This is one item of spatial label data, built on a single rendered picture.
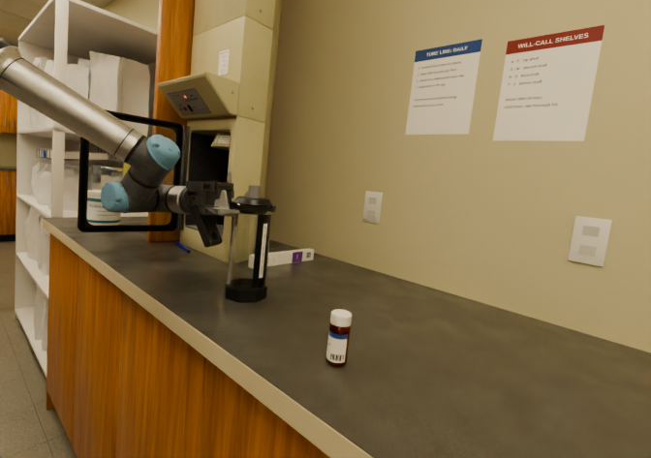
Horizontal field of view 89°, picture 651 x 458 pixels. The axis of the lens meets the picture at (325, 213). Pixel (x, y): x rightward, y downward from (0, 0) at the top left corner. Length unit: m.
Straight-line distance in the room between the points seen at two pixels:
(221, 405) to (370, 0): 1.34
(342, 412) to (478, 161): 0.81
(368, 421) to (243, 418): 0.26
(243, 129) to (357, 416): 0.88
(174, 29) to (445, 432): 1.42
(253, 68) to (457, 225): 0.81
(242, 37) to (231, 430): 1.02
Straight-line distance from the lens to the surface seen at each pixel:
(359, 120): 1.31
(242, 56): 1.16
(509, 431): 0.57
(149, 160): 0.85
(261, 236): 0.78
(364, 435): 0.48
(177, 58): 1.47
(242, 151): 1.12
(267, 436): 0.65
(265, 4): 1.26
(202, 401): 0.80
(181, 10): 1.52
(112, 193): 0.92
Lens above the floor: 1.24
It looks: 6 degrees down
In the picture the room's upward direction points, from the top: 6 degrees clockwise
